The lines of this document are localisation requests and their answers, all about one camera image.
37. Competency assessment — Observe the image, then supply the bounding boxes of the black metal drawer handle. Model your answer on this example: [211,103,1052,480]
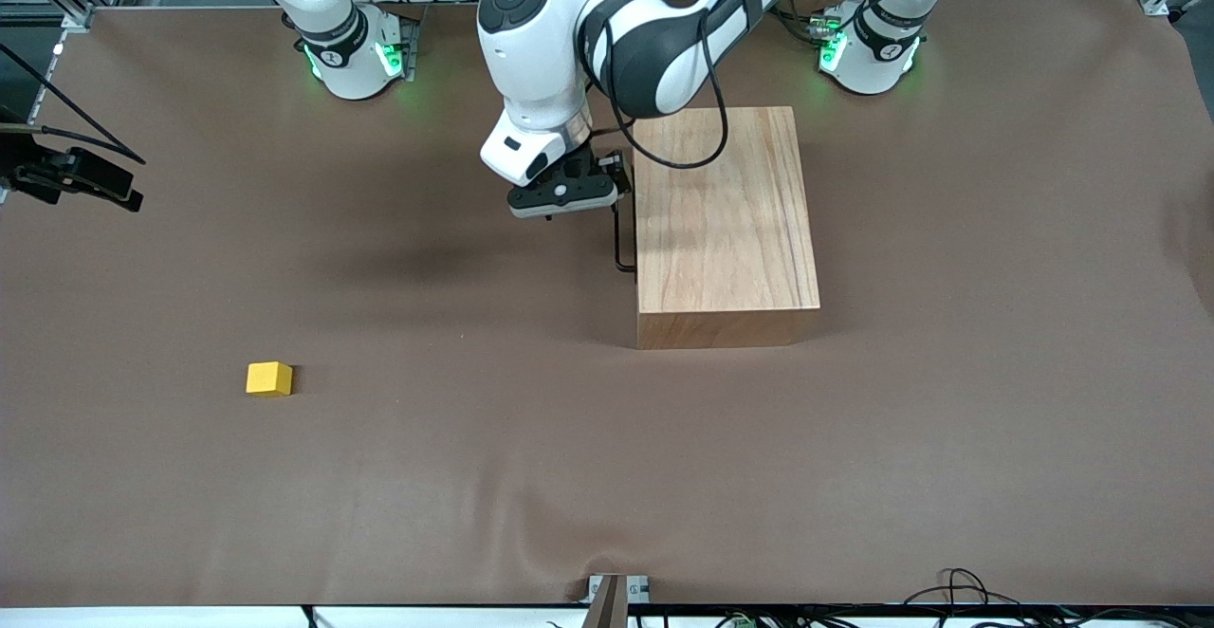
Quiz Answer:
[613,197,638,274]

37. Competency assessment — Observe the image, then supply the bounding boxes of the yellow block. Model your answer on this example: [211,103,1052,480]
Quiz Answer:
[246,361,294,397]

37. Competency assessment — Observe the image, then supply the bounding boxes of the light wooden cabinet box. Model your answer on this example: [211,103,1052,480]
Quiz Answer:
[632,106,822,351]

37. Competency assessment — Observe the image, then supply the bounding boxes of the brown table cover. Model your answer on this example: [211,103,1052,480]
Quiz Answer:
[0,0,1214,607]

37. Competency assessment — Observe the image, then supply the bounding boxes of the metal table clamp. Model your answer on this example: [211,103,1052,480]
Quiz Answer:
[580,573,652,628]

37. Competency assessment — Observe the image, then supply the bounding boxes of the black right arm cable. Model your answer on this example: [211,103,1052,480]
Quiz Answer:
[0,40,146,166]

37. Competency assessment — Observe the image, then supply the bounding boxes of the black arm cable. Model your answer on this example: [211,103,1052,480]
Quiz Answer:
[603,2,731,172]
[0,40,146,166]

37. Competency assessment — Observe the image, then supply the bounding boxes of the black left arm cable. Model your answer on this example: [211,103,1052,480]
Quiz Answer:
[603,2,731,172]

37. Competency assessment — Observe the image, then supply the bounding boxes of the black base cable bundle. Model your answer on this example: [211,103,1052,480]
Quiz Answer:
[773,0,847,50]

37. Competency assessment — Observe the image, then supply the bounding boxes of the tangle of black cables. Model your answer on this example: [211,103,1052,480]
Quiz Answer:
[901,566,1214,628]

